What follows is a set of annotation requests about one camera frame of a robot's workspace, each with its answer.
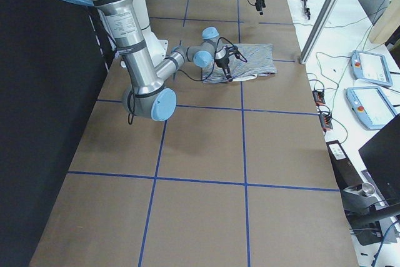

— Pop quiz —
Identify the far blue teach pendant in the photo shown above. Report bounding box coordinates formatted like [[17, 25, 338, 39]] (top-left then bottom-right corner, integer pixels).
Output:
[[350, 50, 393, 88]]

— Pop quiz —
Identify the near blue teach pendant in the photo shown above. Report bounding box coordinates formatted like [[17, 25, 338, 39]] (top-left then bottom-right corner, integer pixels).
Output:
[[345, 86, 398, 130]]

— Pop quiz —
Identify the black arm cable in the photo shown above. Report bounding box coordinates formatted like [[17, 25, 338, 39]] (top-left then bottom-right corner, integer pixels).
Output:
[[126, 37, 238, 124]]

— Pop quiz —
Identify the black monitor with stand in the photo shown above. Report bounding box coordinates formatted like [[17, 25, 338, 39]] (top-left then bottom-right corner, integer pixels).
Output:
[[341, 116, 399, 246]]

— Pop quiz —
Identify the blue teach pendant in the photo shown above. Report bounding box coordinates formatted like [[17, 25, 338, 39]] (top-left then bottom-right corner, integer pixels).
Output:
[[345, 86, 398, 130], [350, 50, 393, 88]]

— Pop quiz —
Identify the black orange power strip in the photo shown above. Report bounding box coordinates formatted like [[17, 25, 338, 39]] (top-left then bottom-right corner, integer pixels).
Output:
[[312, 89, 333, 132]]

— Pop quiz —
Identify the aluminium frame profile post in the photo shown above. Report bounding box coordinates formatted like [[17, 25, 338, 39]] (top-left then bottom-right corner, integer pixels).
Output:
[[299, 0, 338, 64]]

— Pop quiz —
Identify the striped polo shirt white collar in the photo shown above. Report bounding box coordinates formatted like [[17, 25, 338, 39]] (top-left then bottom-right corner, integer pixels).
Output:
[[202, 43, 278, 83]]

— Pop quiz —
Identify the black box white label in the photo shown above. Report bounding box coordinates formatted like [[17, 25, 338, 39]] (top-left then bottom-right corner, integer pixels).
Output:
[[326, 140, 363, 190]]

